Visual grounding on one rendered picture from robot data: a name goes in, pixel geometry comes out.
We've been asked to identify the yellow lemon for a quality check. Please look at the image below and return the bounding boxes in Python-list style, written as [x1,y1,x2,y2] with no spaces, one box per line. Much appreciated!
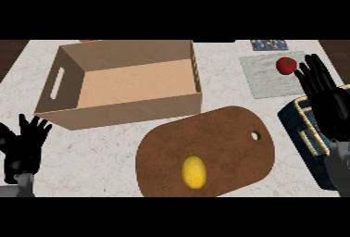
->
[181,154,210,190]

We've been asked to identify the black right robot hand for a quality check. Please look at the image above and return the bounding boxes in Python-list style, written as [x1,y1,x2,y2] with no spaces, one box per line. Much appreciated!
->
[293,53,350,143]

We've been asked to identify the red tomato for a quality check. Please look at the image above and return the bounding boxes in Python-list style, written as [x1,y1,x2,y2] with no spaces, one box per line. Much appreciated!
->
[275,56,299,76]

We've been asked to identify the brown wooden cutting board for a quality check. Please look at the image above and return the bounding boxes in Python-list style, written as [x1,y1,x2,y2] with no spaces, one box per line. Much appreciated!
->
[135,106,277,198]

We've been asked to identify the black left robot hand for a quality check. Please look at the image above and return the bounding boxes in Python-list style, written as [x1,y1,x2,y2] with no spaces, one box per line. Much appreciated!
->
[0,113,54,185]

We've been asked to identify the grey marble placemat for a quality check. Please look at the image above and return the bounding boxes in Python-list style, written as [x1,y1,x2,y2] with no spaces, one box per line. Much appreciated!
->
[240,51,321,100]

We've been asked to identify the blue patterned box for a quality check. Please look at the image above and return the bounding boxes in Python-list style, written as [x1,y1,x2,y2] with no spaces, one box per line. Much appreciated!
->
[249,40,290,52]

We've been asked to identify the dark blue basket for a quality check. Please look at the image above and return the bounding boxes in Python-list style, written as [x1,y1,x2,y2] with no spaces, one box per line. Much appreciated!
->
[277,95,342,192]

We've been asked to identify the brown cardboard box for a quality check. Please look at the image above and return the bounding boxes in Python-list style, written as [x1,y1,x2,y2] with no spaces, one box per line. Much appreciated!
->
[34,40,204,131]

